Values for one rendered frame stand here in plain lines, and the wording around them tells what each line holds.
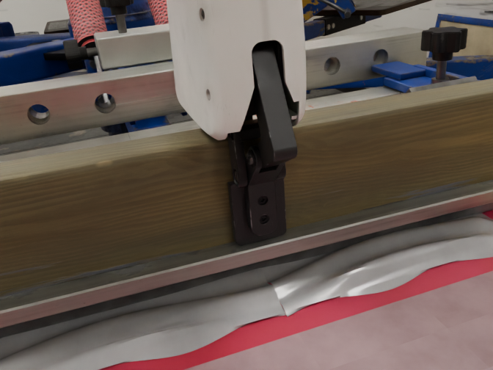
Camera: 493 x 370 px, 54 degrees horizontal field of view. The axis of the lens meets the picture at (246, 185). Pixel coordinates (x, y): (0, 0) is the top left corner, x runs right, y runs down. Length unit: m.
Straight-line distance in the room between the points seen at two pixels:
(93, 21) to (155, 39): 0.20
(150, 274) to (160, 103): 0.31
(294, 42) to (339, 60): 0.39
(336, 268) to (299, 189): 0.06
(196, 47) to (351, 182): 0.13
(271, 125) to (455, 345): 0.15
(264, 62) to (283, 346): 0.15
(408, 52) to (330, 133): 0.40
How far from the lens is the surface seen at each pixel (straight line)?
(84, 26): 0.78
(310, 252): 0.33
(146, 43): 0.60
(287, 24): 0.23
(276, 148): 0.22
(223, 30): 0.22
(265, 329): 0.29
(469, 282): 0.33
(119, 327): 0.30
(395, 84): 0.60
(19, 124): 0.55
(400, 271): 0.33
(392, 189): 0.33
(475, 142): 0.36
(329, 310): 0.30
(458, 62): 1.07
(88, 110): 0.55
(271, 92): 0.22
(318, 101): 0.56
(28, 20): 4.47
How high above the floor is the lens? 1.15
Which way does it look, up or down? 25 degrees down
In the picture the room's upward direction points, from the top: 5 degrees counter-clockwise
